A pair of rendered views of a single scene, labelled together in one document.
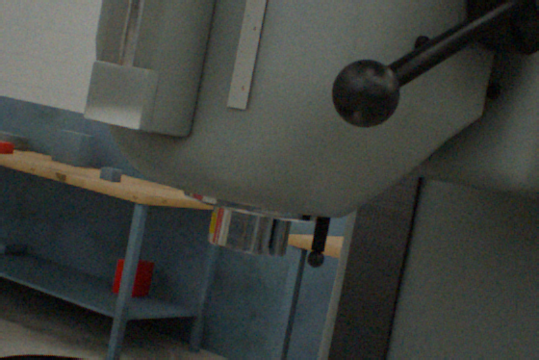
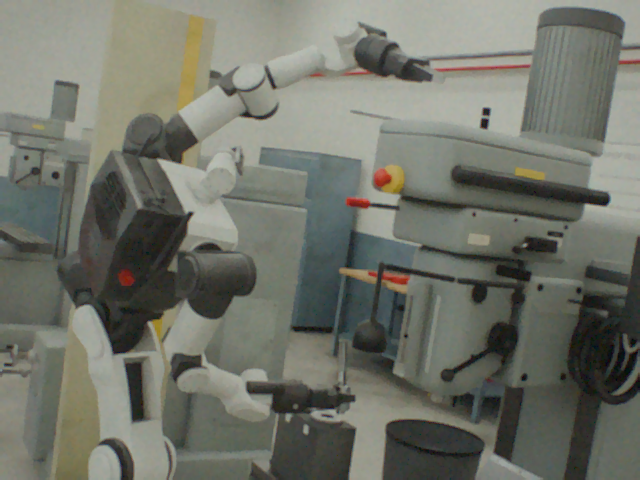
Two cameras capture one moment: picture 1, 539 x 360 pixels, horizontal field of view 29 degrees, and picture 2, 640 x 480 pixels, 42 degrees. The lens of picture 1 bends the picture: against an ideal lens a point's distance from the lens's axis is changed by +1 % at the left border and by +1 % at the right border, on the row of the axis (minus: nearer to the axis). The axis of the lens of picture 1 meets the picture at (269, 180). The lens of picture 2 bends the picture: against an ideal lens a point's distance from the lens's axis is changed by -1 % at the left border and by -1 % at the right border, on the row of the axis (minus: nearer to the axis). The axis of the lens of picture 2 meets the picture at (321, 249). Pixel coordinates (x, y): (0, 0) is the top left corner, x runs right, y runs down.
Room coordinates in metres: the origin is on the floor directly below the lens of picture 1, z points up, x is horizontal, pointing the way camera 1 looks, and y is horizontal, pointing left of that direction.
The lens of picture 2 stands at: (-1.24, -0.36, 1.74)
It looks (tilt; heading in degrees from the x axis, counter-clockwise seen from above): 5 degrees down; 21
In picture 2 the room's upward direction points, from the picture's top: 9 degrees clockwise
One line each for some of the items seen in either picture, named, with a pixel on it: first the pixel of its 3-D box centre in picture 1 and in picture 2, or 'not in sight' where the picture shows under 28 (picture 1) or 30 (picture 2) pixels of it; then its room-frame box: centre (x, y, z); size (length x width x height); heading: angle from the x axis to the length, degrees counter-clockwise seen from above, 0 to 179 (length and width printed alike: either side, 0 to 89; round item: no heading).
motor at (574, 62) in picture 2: not in sight; (570, 84); (0.81, -0.14, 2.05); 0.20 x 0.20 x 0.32
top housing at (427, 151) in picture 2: not in sight; (482, 171); (0.62, 0.00, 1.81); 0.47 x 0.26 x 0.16; 144
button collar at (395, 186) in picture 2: not in sight; (392, 179); (0.42, 0.14, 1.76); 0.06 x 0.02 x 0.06; 54
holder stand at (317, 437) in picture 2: not in sight; (312, 445); (0.84, 0.37, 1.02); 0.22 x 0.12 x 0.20; 52
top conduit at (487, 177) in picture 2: not in sight; (535, 187); (0.55, -0.13, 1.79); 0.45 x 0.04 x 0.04; 144
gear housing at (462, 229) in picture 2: not in sight; (481, 229); (0.64, -0.02, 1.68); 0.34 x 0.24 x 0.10; 144
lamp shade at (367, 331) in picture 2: not in sight; (370, 334); (0.42, 0.13, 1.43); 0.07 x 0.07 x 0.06
